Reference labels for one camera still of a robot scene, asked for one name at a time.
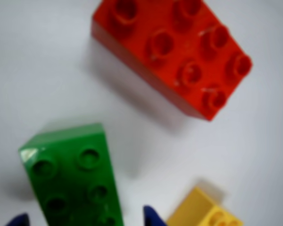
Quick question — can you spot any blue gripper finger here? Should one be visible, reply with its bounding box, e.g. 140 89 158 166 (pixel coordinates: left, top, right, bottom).
3 213 29 226
143 205 167 226

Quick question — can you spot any green 2x4 block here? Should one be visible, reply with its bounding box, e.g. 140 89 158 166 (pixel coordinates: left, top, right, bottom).
17 122 125 226

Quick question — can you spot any yellow 2x4 block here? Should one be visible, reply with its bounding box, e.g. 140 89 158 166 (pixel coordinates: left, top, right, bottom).
166 186 243 226

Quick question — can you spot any red 2x4 block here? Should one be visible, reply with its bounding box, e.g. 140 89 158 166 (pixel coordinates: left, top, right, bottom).
91 0 253 122

